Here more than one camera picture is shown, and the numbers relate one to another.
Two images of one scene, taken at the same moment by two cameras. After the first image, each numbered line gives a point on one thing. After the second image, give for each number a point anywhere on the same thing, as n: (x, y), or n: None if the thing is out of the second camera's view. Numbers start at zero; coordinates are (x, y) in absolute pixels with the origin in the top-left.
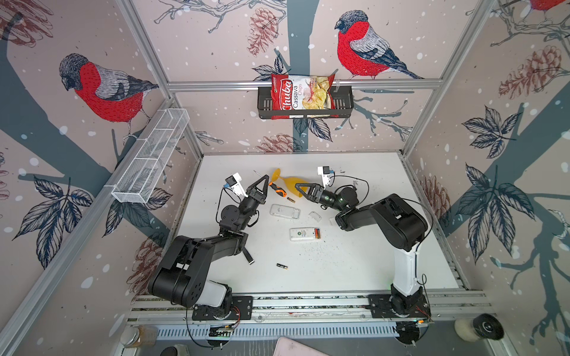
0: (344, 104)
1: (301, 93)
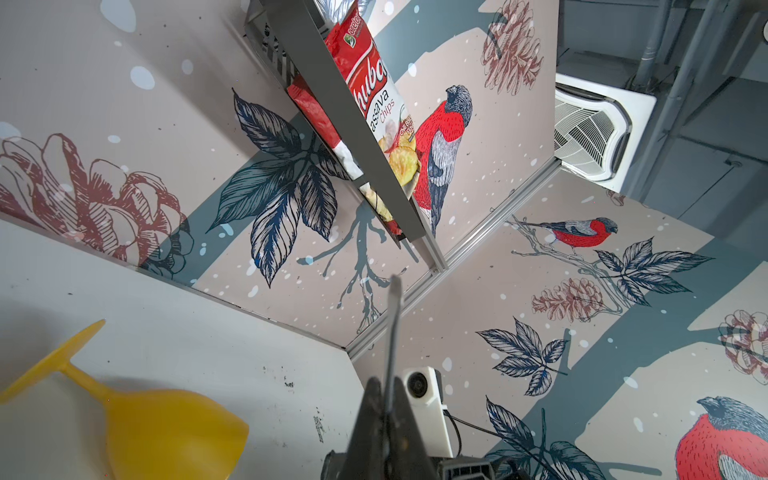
0: (297, 45)
1: (367, 63)
